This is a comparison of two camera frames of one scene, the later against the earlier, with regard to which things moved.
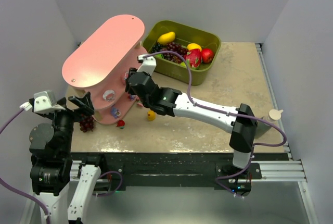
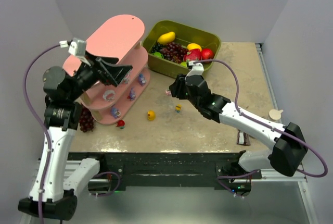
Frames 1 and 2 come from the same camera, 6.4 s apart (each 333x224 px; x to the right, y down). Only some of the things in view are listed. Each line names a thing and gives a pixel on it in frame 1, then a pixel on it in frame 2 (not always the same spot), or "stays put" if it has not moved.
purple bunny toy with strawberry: (115, 112) stays put
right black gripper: (132, 81) → (182, 87)
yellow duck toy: (151, 115) stays put
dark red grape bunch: (174, 47) stays put
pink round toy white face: (109, 95) stays put
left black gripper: (71, 111) → (100, 71)
